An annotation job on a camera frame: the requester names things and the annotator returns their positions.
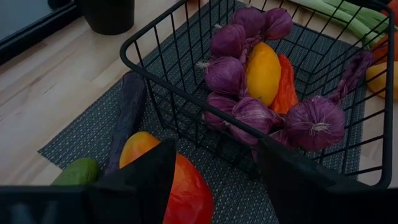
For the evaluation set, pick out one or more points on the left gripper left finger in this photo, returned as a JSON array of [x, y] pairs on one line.
[[140, 193]]

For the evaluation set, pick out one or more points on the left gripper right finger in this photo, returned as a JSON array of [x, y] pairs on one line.
[[298, 193]]

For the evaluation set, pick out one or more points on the red and yellow mango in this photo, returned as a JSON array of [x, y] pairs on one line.
[[189, 193]]

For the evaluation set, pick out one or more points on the green cucumber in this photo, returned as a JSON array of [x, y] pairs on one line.
[[77, 172]]

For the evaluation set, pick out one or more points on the dark purple eggplant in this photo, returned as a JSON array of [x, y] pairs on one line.
[[129, 112]]

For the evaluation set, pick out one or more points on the orange carrot with green leaves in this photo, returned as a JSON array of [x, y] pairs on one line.
[[284, 90]]

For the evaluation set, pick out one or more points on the yellow orange oval fruit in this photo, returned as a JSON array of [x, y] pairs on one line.
[[382, 81]]

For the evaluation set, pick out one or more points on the green white leek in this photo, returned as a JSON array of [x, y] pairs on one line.
[[360, 23]]

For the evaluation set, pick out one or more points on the grey woven placemat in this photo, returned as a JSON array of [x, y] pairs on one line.
[[77, 140]]

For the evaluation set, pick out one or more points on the green potted plant black pot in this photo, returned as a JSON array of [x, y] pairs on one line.
[[105, 15]]

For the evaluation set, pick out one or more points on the black metal table frame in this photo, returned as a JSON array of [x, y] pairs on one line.
[[31, 37]]

